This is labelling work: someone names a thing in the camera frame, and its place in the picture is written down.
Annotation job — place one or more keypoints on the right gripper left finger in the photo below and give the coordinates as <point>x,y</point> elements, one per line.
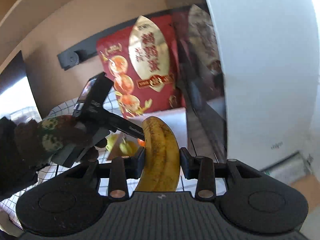
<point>122,169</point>

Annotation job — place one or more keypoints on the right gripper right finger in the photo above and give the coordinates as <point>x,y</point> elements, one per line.
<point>202,169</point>

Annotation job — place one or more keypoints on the spotted yellow banana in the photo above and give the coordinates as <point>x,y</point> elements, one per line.
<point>161,170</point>

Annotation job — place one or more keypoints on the yellow pear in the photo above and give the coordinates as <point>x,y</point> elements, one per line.
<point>111,140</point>

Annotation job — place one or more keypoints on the left hand in knit glove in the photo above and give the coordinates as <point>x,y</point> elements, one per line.
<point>37,142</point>

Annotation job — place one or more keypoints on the white black grid tablecloth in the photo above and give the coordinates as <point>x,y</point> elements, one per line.
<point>9,205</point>

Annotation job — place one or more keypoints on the pink cardboard box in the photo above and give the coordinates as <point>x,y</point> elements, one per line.
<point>163,131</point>

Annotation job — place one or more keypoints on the mandarin with green leaf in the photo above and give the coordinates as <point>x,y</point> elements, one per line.
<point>141,142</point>

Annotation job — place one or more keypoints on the red orange gift box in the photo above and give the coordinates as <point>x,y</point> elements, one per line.
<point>136,97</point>

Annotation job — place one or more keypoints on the black framed screen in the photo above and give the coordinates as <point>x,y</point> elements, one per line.
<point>200,69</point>

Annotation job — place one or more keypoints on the white appliance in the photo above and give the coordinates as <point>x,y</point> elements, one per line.
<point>269,54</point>

